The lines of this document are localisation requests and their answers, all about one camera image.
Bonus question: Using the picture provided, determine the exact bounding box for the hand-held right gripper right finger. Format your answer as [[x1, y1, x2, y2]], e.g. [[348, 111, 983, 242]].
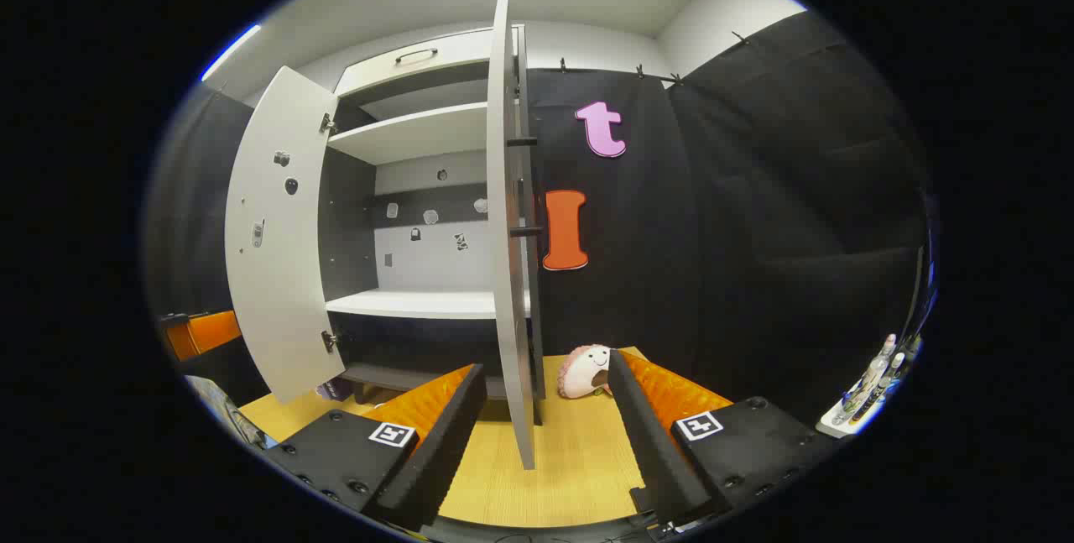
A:
[[606, 348, 844, 527]]

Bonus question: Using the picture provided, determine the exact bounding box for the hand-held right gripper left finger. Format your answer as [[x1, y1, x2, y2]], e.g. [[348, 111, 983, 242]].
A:
[[264, 363, 489, 532]]

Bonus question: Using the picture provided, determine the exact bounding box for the white cabinet door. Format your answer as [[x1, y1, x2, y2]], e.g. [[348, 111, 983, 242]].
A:
[[224, 65, 341, 405], [487, 0, 538, 471]]

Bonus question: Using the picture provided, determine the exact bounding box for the patterned cloth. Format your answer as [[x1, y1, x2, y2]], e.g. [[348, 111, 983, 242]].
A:
[[185, 375, 278, 450]]

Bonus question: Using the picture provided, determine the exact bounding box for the pink plush toy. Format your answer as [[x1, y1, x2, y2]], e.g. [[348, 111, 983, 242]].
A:
[[557, 344, 615, 399]]

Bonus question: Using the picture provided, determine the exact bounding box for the white cabinet shelf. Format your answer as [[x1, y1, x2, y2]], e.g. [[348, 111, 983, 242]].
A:
[[327, 101, 489, 166], [326, 289, 531, 321]]

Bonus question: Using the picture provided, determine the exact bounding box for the white cabinet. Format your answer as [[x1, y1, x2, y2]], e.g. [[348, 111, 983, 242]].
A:
[[323, 23, 546, 405]]

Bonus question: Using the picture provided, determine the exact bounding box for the black backdrop cloth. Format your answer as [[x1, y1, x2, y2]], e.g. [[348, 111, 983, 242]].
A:
[[143, 10, 932, 426]]

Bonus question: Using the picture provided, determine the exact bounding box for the black door handle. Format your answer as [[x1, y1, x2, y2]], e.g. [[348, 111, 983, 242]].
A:
[[506, 133, 546, 240]]

